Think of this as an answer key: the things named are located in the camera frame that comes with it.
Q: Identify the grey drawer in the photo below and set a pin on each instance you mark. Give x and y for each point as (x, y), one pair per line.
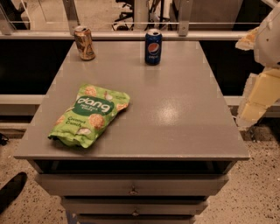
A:
(131, 185)
(140, 219)
(135, 206)

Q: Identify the grey drawer cabinet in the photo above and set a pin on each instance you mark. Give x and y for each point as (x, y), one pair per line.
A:
(177, 121)

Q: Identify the blue pepsi can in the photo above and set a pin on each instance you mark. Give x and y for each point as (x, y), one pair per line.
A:
(153, 46)

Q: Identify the top grey drawer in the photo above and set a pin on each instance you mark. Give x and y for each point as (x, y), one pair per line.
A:
(131, 185)

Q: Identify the grey metal railing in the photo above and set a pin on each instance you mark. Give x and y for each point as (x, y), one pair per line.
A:
(177, 19)

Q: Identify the gold brown soda can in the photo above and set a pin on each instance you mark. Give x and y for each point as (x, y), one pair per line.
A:
(83, 40)

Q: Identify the middle grey drawer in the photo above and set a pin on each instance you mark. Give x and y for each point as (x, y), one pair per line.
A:
(135, 206)

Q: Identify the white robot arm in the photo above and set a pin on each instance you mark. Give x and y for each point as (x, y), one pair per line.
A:
(261, 90)

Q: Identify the black office chair base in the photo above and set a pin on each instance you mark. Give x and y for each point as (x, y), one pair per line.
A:
(128, 17)

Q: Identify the bottom grey drawer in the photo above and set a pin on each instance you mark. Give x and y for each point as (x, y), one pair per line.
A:
(140, 219)

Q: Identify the green dang chips bag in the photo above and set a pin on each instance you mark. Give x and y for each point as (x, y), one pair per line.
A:
(92, 112)

